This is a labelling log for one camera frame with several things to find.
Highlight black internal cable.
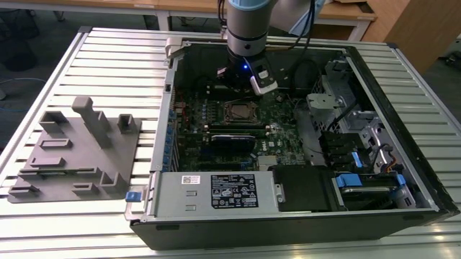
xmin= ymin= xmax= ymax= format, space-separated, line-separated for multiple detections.
xmin=325 ymin=99 xmax=360 ymax=133

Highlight black plastic shroud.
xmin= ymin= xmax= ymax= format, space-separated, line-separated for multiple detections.
xmin=269 ymin=165 xmax=349 ymax=213

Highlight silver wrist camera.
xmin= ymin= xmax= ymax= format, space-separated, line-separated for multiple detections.
xmin=250 ymin=59 xmax=280 ymax=96

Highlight hard disk blue carrier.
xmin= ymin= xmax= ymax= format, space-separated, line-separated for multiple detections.
xmin=332 ymin=173 xmax=408 ymax=211

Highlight silver topped CPU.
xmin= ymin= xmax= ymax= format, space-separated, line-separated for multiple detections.
xmin=230 ymin=104 xmax=254 ymax=119

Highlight blue floor cable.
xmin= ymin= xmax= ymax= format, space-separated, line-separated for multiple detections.
xmin=0 ymin=77 xmax=49 ymax=114

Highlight black graphics card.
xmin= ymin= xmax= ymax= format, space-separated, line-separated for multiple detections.
xmin=210 ymin=133 xmax=258 ymax=158

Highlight metal drive cage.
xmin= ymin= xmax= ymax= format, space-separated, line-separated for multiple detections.
xmin=307 ymin=60 xmax=391 ymax=165

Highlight green motherboard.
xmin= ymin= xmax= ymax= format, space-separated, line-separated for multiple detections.
xmin=169 ymin=85 xmax=316 ymax=173

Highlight CPU socket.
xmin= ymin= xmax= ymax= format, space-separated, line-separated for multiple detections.
xmin=222 ymin=100 xmax=261 ymax=125

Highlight grey power supply unit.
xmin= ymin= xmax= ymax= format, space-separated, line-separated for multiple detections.
xmin=153 ymin=171 xmax=281 ymax=217

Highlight black disk bay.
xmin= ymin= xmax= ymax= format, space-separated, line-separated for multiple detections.
xmin=319 ymin=131 xmax=373 ymax=168

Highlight black PC case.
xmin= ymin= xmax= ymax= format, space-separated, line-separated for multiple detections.
xmin=123 ymin=37 xmax=461 ymax=251

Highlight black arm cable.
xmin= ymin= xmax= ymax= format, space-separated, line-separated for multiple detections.
xmin=288 ymin=0 xmax=320 ymax=91

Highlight RAM slot white clips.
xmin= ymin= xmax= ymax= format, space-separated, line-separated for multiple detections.
xmin=208 ymin=131 xmax=272 ymax=136
xmin=209 ymin=125 xmax=272 ymax=130

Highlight metal socket cover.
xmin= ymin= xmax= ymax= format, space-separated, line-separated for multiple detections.
xmin=225 ymin=101 xmax=260 ymax=122

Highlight silver chipset heatsink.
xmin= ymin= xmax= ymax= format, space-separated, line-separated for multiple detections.
xmin=257 ymin=155 xmax=281 ymax=166

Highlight coloured wire bundle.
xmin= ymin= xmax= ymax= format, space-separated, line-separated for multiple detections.
xmin=381 ymin=156 xmax=401 ymax=174

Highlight grey parts rack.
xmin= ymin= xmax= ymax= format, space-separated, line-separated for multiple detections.
xmin=6 ymin=96 xmax=144 ymax=203

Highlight wooden desk white frame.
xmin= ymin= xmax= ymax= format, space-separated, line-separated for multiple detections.
xmin=169 ymin=0 xmax=379 ymax=42
xmin=0 ymin=0 xmax=173 ymax=32

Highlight RAM slot black clips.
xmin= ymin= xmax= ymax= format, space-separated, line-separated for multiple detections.
xmin=209 ymin=128 xmax=272 ymax=133
xmin=209 ymin=122 xmax=272 ymax=126

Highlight wooden cabinet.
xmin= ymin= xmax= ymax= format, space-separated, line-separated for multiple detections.
xmin=363 ymin=0 xmax=461 ymax=75

